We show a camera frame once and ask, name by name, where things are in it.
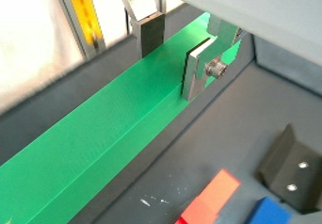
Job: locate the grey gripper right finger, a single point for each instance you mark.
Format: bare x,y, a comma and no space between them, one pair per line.
206,59

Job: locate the dark blue rectangular block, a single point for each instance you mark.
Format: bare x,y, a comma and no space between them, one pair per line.
267,212

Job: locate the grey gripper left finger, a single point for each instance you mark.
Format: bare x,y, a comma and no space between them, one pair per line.
146,15

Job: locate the black angle bracket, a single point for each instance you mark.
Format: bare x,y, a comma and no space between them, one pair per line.
291,173

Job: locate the red comb-shaped block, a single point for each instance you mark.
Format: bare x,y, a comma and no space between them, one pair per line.
206,206

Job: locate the green rectangular block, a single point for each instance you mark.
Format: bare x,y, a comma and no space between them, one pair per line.
56,174

